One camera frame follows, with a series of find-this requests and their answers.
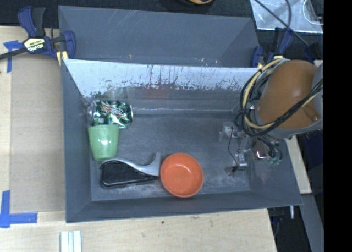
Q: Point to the grey metal bin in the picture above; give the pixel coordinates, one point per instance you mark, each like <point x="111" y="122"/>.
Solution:
<point x="165" y="39"/>

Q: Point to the black and silver curved tool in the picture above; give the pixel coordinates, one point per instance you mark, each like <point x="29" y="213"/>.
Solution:
<point x="121" y="175"/>

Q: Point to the green plastic cup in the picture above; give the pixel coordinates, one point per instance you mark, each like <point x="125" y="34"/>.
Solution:
<point x="103" y="142"/>

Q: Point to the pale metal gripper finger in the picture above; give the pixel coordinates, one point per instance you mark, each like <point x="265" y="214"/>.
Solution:
<point x="238" y="165"/>
<point x="231" y="131"/>

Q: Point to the crushed green soda can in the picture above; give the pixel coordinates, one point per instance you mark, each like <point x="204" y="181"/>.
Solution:
<point x="111" y="113"/>

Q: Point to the orange bowl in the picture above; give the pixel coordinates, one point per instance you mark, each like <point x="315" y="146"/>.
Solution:
<point x="181" y="175"/>

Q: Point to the pale wood flat board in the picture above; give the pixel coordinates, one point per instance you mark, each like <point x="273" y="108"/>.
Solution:
<point x="35" y="135"/>

